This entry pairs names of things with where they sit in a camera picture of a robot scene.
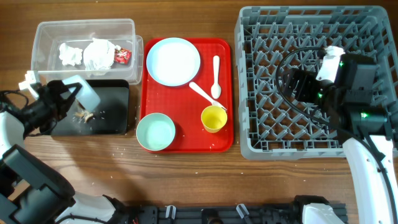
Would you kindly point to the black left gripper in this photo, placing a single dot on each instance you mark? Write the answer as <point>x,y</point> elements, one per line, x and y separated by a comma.
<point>50,97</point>

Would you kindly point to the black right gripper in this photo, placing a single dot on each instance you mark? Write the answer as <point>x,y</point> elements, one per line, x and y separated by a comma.
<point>307,79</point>

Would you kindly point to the light blue food bowl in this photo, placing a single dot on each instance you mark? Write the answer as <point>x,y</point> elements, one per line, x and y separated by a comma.
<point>86,96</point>

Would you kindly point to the rice and food leftovers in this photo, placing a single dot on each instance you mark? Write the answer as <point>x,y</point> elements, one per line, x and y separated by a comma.
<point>84,116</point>

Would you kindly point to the red snack wrapper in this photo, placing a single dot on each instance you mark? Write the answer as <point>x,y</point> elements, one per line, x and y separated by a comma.
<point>122,55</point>

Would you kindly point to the yellow plastic cup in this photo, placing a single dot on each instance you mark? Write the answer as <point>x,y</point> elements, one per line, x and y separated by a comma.
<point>213,118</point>

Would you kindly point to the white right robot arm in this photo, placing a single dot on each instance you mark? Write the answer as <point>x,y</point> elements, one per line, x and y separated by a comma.
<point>339,96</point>

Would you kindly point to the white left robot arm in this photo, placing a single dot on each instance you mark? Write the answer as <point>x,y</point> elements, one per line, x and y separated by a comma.
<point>31,191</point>

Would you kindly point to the black waste tray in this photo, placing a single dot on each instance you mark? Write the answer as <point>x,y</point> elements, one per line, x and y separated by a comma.
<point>109,117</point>

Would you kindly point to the grey dishwasher rack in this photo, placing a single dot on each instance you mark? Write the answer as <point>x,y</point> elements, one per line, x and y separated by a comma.
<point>266,35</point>

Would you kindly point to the clear plastic waste bin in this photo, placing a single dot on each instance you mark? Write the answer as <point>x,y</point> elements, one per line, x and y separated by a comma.
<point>80,34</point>

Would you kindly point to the large crumpled white napkin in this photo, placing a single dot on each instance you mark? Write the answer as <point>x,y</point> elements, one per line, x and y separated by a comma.
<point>98,57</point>

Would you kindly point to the white plastic spoon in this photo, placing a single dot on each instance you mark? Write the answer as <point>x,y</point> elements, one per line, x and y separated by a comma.
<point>216,88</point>

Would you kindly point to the white plastic fork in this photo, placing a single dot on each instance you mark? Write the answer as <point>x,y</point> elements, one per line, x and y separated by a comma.
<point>202,93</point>

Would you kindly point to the mint green bowl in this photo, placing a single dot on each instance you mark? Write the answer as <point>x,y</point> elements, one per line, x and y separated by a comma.
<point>155,132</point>

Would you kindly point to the red serving tray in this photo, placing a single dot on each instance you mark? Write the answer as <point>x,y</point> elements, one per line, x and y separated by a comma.
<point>184,106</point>

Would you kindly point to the light blue plate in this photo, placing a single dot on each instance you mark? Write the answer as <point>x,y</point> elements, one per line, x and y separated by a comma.
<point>173,61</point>

